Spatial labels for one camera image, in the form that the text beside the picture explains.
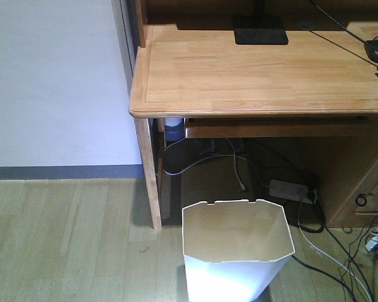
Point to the white paper trash bin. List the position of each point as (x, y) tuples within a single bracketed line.
[(233, 249)]

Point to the white blue cylinder under desk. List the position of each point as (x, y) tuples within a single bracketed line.
[(174, 129)]

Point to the white power strip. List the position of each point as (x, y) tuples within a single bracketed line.
[(292, 191)]

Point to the black monitor stand base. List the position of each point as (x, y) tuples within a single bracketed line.
[(267, 30)]

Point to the wooden desk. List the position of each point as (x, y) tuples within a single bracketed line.
[(319, 86)]

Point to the black computer mouse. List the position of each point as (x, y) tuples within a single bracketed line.
[(371, 49)]

